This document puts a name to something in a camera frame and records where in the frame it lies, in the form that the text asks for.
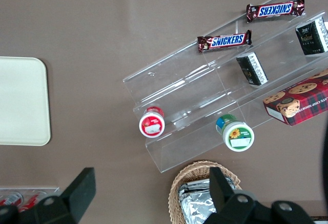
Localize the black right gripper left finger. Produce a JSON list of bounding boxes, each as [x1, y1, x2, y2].
[[20, 167, 97, 224]]

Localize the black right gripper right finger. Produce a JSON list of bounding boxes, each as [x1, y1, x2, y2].
[[204, 167, 257, 224]]

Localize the tan wicker basket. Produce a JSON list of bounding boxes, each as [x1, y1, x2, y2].
[[168, 160, 242, 224]]

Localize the cream plastic tray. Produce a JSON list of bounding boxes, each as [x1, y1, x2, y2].
[[0, 56, 52, 147]]

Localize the silver foil packet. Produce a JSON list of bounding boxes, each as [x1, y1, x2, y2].
[[184, 178, 237, 191], [178, 185, 218, 224]]

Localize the red soda can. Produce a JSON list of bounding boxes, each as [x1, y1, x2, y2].
[[18, 192, 43, 213], [0, 192, 24, 207]]

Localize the clear acrylic can holder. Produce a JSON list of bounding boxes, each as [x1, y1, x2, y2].
[[0, 187, 61, 209]]

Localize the green sunflower lid jar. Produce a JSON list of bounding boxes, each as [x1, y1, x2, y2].
[[215, 114, 255, 152]]

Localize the red lid jar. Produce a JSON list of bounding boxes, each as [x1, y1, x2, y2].
[[138, 106, 166, 138]]

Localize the clear acrylic stepped shelf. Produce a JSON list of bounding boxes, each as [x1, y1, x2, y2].
[[122, 0, 328, 174]]

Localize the red tartan cookie box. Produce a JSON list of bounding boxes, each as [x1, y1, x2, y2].
[[263, 68, 328, 127]]

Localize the dark green tea box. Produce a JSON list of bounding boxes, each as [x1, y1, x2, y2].
[[236, 51, 270, 87], [295, 17, 328, 56]]

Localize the Snickers chocolate bar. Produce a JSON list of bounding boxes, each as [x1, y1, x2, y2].
[[246, 0, 306, 24], [197, 29, 253, 53]]

